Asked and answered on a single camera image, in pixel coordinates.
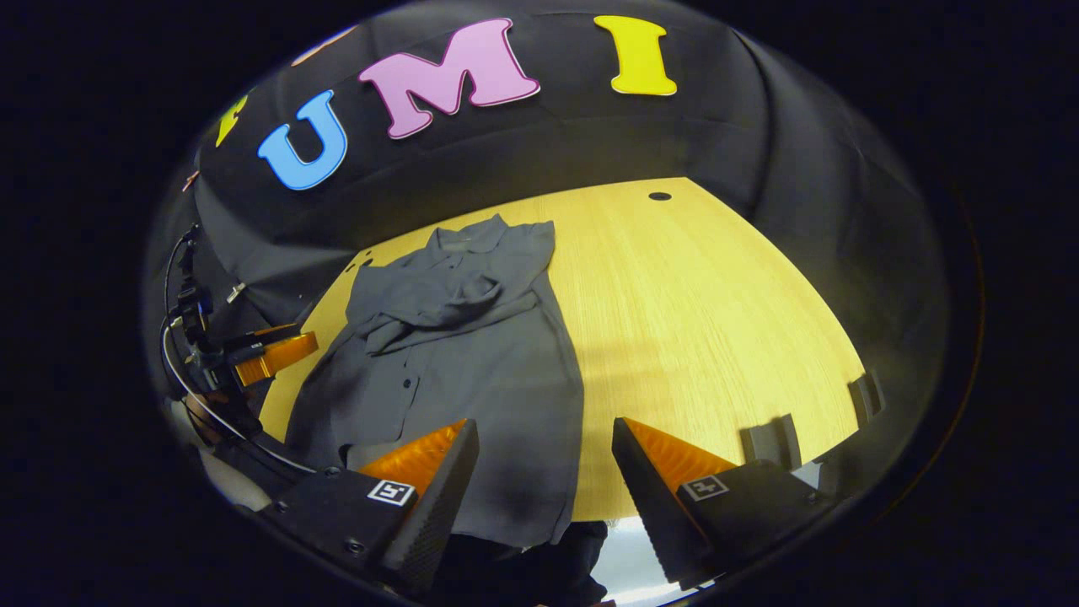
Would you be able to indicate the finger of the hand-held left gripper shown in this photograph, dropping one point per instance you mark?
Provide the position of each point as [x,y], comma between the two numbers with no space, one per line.
[257,340]
[282,354]

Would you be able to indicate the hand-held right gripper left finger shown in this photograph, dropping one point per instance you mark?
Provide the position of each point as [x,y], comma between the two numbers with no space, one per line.
[442,506]

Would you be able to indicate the grey button shirt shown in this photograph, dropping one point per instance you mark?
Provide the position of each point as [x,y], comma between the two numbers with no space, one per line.
[472,371]

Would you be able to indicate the white cloth clip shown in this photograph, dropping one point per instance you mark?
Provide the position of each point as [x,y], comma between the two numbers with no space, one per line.
[236,292]

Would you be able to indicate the black backdrop cloth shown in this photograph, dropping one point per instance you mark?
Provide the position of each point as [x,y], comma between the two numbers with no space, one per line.
[590,135]

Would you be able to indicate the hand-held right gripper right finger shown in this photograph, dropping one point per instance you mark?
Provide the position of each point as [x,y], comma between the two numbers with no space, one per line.
[649,514]

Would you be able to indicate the black table clamp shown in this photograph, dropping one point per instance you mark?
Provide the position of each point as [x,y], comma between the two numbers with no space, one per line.
[866,396]
[771,443]

